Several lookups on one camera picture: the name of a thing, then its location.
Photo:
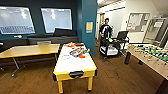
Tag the orange game box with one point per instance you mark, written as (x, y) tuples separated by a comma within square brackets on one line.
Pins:
[(70, 44)]

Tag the yellow wall sign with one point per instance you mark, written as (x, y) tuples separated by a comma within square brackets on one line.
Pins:
[(89, 27)]

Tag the small white ledge object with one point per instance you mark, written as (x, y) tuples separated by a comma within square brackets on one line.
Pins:
[(17, 36)]

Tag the wooden square table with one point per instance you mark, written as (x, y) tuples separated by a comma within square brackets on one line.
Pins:
[(28, 50)]

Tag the person in black shirt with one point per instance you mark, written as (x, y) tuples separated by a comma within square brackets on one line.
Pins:
[(106, 28)]

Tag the black wheeled cart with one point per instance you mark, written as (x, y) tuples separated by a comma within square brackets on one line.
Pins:
[(113, 45)]

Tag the foosball table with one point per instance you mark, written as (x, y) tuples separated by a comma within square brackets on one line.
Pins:
[(150, 55)]

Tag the grey wall bulletin board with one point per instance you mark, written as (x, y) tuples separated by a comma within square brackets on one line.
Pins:
[(136, 22)]

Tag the red flat object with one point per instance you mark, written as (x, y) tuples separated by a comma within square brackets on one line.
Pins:
[(79, 44)]

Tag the colourful board game box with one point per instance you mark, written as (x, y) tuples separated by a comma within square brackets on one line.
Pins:
[(77, 51)]

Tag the white glowing table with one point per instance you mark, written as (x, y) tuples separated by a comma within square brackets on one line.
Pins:
[(75, 65)]

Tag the stainless steel refrigerator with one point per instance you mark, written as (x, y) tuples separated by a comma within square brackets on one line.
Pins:
[(156, 31)]

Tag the bright wall window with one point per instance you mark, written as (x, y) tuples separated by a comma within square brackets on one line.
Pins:
[(16, 20), (56, 20)]

